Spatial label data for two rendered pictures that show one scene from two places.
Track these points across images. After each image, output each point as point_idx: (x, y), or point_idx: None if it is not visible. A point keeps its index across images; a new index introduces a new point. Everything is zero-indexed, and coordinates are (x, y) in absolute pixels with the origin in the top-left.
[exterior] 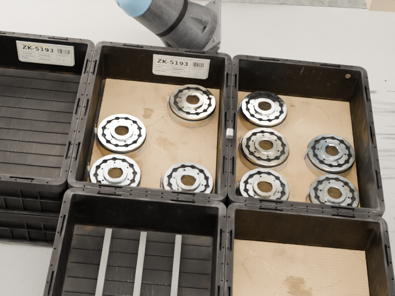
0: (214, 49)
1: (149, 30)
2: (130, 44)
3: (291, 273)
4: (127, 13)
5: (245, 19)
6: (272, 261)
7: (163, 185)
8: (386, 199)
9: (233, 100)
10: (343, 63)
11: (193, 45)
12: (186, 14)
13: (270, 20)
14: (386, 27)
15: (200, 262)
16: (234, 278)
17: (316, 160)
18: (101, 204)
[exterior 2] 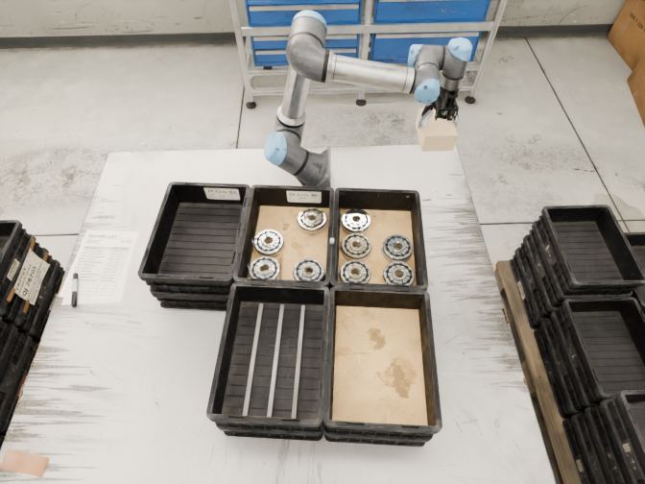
0: (326, 181)
1: None
2: (272, 185)
3: (372, 326)
4: (272, 163)
5: (349, 157)
6: (360, 319)
7: (294, 275)
8: (436, 270)
9: (334, 218)
10: (410, 181)
11: (314, 180)
12: (307, 161)
13: (365, 157)
14: (438, 156)
15: (316, 322)
16: (337, 331)
17: (388, 253)
18: (254, 290)
